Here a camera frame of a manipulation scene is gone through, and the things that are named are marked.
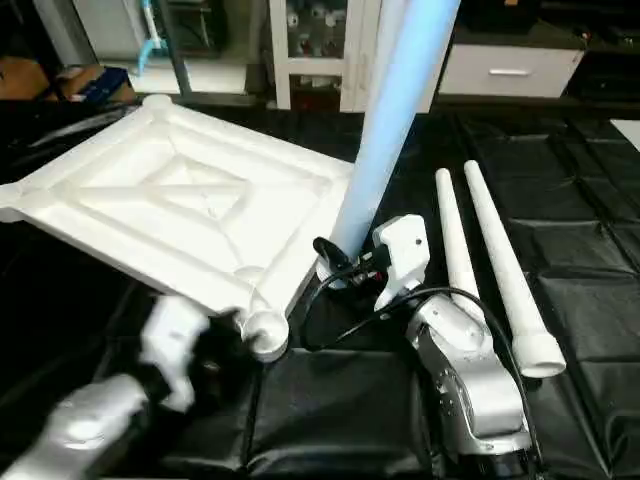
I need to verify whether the white plastic table top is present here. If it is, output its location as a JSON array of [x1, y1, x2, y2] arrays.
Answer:
[[0, 94, 354, 363]]

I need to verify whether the black work mat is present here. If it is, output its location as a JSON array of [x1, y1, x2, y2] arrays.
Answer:
[[0, 95, 640, 480]]

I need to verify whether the white drawer cabinet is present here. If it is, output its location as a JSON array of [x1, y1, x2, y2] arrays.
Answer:
[[436, 42, 587, 100], [268, 0, 383, 113]]

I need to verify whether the light blue hanger hook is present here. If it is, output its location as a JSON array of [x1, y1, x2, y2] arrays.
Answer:
[[134, 0, 167, 76]]

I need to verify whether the small blue box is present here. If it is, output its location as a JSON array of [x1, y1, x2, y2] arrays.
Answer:
[[66, 66, 137, 103]]

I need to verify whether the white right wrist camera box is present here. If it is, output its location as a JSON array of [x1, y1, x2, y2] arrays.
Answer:
[[371, 214, 432, 313]]

